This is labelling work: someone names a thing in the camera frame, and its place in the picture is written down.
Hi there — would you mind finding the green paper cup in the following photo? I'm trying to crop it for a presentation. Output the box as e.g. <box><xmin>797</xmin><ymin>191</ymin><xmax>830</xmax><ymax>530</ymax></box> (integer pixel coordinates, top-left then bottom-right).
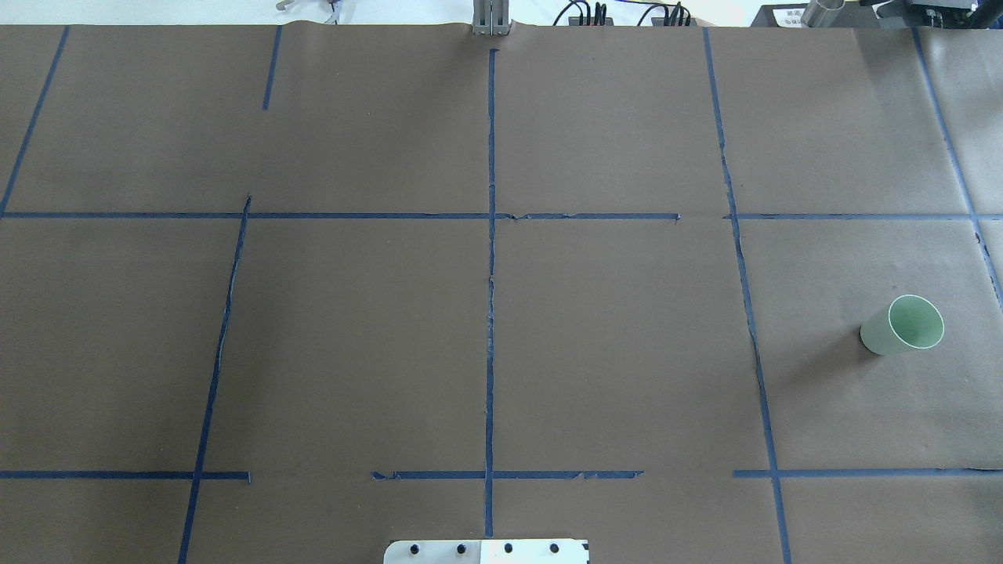
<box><xmin>859</xmin><ymin>294</ymin><xmax>945</xmax><ymax>356</ymax></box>

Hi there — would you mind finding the steel tumbler cup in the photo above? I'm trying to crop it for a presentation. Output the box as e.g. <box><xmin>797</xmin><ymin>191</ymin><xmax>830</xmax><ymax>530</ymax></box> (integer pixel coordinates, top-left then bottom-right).
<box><xmin>800</xmin><ymin>0</ymin><xmax>845</xmax><ymax>29</ymax></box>

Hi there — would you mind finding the brown paper table cover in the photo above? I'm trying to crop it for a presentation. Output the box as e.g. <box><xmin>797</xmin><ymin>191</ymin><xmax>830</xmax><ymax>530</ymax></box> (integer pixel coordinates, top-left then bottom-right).
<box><xmin>2</xmin><ymin>23</ymin><xmax>1001</xmax><ymax>563</ymax></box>

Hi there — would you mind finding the aluminium frame post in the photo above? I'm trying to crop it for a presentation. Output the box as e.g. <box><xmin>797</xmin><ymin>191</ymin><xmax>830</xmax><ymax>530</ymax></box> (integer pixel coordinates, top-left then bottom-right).
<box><xmin>472</xmin><ymin>0</ymin><xmax>512</xmax><ymax>37</ymax></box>

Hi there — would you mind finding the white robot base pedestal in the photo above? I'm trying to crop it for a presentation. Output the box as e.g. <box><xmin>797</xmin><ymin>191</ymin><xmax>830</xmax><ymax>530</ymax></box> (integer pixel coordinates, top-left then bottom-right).
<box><xmin>383</xmin><ymin>538</ymin><xmax>591</xmax><ymax>563</ymax></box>

